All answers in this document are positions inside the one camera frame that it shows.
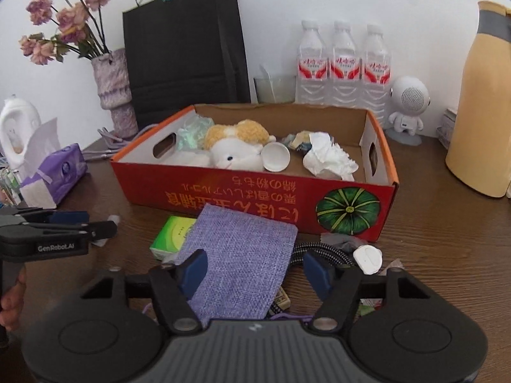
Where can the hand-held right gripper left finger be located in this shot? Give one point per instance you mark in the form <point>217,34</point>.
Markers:
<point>194,273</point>

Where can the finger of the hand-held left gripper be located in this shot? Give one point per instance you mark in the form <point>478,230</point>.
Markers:
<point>72,231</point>
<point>68,217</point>

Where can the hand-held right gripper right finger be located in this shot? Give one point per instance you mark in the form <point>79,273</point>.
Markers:
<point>317,274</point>

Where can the small green box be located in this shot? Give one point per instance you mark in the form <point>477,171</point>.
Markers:
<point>171,237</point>

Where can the purple cloth pouch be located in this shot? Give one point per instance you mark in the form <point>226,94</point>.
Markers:
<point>239,255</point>

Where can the white charger plug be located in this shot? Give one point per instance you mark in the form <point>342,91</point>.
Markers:
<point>368,259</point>

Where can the red cardboard box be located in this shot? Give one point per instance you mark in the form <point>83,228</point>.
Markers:
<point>247,203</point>

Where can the white tissue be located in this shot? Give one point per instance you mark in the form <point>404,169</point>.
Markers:
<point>327,157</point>

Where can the white round lid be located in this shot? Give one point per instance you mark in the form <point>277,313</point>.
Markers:
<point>275,157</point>

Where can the white and yellow plush toy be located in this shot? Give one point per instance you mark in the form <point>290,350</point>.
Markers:
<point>235,147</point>

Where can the blue swirl print tissue pack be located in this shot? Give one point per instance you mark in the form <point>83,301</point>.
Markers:
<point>297,141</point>

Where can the green plastic bag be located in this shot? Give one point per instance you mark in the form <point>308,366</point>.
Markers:
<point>191,133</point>

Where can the person's left hand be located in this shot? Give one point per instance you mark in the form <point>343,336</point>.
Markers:
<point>14,307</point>

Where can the clear plastic wrapper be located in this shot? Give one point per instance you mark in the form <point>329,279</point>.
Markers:
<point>343,241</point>

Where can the purple tissue pack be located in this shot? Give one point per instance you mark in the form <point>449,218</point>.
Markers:
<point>60,171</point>

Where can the white detergent bottle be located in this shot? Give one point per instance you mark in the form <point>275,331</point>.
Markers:
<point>16,127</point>

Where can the mottled purple vase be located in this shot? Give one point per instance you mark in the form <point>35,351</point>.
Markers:
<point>115,87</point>

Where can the clear glass cup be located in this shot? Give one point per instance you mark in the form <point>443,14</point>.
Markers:
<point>279,89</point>

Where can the dried pink roses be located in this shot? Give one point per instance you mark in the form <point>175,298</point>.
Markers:
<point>68,20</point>

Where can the white robot speaker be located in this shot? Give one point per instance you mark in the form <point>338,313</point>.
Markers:
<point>411,99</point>

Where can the white spoon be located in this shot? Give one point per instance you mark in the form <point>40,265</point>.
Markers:
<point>266,79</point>

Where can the black paper bag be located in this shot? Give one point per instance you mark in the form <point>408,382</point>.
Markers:
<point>179,48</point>

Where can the yellow thermos jug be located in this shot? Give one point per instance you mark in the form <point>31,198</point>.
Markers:
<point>483,107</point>

